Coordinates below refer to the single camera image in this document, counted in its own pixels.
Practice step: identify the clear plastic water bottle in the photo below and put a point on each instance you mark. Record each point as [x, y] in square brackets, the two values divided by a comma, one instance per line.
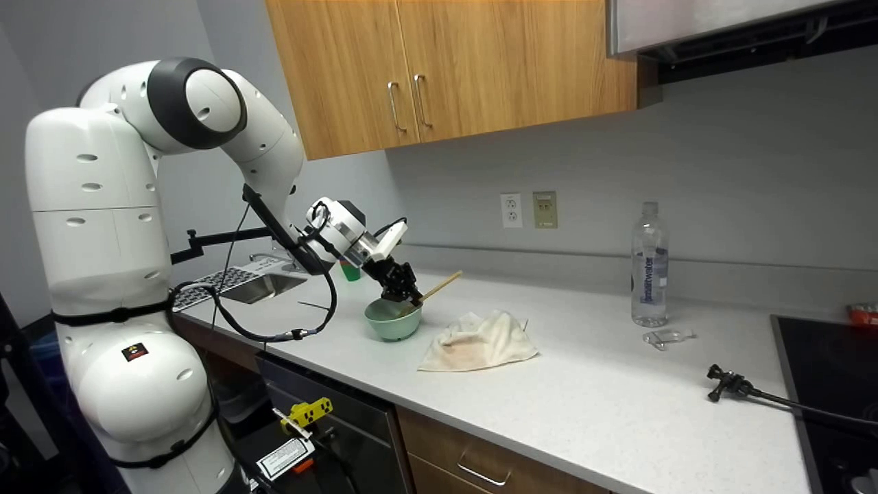
[652, 274]

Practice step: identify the white wall power outlet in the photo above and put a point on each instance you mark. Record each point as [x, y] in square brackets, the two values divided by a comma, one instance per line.
[510, 213]

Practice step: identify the black dishwasher front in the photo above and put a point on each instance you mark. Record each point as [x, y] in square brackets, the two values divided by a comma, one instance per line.
[366, 439]

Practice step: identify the beige wall switch plate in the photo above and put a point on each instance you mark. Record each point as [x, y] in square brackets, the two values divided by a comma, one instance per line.
[543, 209]

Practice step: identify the small red object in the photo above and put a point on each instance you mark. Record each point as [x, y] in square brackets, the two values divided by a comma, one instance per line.
[861, 314]

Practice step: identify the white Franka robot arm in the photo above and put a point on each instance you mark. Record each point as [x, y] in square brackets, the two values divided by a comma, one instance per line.
[92, 209]

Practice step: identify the wooden wall cabinet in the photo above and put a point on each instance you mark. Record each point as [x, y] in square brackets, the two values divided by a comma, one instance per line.
[510, 56]

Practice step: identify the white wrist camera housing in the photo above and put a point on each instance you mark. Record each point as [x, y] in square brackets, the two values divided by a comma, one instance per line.
[391, 237]

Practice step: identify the wooden base cabinet drawer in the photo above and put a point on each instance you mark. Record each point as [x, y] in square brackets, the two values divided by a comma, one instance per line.
[439, 457]

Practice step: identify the clear plastic wrapper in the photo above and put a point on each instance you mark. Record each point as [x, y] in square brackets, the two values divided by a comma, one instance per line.
[667, 338]

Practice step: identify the cream stained cloth towel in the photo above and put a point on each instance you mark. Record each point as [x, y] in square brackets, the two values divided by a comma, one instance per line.
[483, 347]

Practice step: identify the yellow hand tool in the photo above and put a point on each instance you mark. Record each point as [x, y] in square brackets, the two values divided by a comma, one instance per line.
[314, 410]

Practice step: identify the white and red device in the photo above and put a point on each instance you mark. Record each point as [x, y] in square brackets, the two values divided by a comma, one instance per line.
[288, 457]

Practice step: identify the light blue-green bowl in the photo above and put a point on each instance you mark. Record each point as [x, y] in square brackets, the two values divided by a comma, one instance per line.
[394, 321]

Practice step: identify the steel range hood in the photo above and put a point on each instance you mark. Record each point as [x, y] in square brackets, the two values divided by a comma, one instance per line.
[715, 22]

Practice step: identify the black glass stovetop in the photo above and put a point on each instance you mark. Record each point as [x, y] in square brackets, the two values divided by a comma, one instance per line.
[837, 392]

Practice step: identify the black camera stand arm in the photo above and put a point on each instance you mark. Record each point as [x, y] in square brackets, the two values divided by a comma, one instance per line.
[221, 237]

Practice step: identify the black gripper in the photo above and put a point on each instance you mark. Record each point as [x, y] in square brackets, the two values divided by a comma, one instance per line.
[384, 272]

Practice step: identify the silver laptop with keyboard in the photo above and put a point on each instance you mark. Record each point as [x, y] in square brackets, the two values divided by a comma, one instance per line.
[250, 289]

